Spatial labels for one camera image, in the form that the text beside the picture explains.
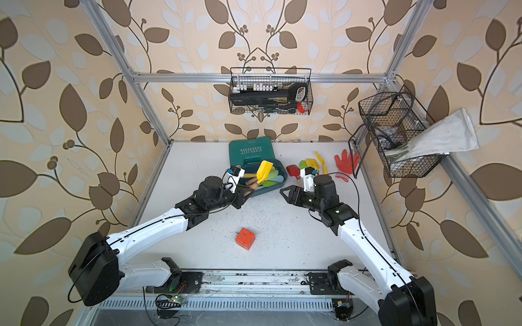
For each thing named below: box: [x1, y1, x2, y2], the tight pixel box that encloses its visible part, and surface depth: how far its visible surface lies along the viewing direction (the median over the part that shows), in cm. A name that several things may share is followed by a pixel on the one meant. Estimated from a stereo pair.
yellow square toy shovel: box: [256, 160, 274, 185], surface depth 84 cm
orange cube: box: [235, 227, 257, 251], surface depth 82 cm
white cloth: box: [384, 107, 480, 163], surface depth 59 cm
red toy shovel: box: [286, 164, 301, 180], surface depth 108 cm
